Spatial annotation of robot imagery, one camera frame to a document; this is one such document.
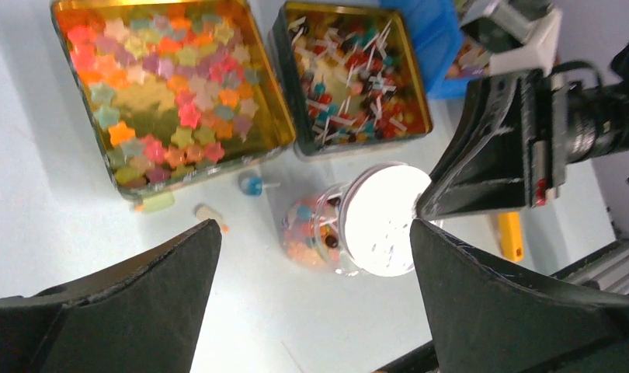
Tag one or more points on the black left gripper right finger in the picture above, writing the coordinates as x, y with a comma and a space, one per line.
486, 314

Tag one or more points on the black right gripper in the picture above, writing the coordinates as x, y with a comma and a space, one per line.
484, 168

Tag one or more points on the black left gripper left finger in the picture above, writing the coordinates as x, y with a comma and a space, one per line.
143, 314

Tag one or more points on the orange plastic scoop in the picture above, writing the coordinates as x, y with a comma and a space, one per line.
511, 236

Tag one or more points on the silver metal jar lid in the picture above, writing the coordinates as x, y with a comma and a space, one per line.
376, 216

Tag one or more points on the clear plastic jar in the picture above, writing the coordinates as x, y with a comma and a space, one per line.
312, 232

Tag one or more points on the blue bin of candies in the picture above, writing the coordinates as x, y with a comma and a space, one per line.
436, 39

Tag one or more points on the tin of gummy candies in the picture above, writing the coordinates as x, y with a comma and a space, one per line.
176, 91

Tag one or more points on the green popsicle candy on table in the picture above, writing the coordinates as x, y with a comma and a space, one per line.
154, 203

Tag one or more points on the cream popsicle candy on table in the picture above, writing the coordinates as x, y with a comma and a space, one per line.
203, 212

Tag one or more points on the tin of lollipops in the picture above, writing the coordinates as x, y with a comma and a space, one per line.
350, 77

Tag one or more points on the blue lollipop on table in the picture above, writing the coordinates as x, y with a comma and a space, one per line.
253, 185

